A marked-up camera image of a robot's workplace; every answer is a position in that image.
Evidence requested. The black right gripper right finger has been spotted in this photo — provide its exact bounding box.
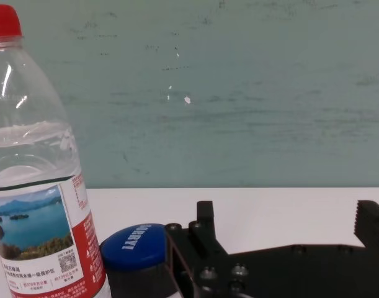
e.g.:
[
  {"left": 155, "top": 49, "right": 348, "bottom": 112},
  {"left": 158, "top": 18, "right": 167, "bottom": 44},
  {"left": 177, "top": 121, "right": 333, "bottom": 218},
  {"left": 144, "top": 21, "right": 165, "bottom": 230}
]
[{"left": 352, "top": 200, "right": 379, "bottom": 249}]

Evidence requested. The clear water bottle red cap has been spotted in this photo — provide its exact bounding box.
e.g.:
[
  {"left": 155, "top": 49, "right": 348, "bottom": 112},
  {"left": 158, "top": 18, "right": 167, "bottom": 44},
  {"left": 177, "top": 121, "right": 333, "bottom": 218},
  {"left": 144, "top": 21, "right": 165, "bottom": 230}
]
[{"left": 0, "top": 2, "right": 111, "bottom": 298}]

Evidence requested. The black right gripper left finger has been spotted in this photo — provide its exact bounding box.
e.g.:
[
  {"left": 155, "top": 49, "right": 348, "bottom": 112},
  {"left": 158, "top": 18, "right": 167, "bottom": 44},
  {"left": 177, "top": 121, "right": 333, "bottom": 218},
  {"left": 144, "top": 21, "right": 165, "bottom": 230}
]
[{"left": 164, "top": 201, "right": 230, "bottom": 298}]

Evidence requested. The blue push button black base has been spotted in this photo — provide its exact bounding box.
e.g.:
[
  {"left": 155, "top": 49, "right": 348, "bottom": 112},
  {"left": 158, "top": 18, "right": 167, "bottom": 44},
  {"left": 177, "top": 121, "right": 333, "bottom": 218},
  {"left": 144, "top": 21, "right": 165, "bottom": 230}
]
[{"left": 99, "top": 222, "right": 178, "bottom": 298}]

